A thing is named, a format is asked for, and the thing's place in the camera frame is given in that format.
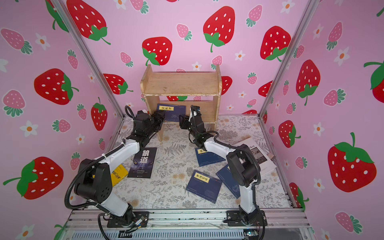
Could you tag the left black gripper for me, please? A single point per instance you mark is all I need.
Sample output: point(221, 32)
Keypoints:
point(159, 118)

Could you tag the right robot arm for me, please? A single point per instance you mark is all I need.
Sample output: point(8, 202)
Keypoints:
point(244, 167)

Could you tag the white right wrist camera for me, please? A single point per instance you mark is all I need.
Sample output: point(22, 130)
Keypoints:
point(195, 111)

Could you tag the black wolf cover book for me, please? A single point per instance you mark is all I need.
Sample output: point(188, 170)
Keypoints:
point(143, 164)

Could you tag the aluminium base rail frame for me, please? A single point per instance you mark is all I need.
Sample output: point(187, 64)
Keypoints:
point(198, 224)

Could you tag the yellow cover book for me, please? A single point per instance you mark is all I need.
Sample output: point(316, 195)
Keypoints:
point(118, 175)

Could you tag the wooden two-tier bookshelf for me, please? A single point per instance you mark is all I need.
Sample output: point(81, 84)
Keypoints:
point(172, 84)

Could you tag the blue book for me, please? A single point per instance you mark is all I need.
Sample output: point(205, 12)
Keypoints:
point(207, 158)
point(226, 177)
point(204, 186)
point(172, 112)

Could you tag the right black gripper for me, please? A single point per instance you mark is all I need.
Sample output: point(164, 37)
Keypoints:
point(184, 123)

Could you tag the white photo cover book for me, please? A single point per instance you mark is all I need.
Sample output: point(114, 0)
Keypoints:
point(264, 161)

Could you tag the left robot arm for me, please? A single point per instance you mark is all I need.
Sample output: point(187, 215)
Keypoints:
point(92, 186)

